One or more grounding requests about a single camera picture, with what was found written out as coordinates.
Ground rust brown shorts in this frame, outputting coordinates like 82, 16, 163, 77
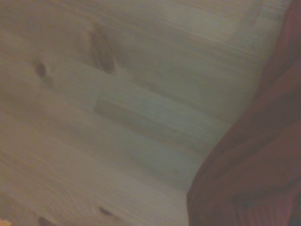
186, 0, 301, 226

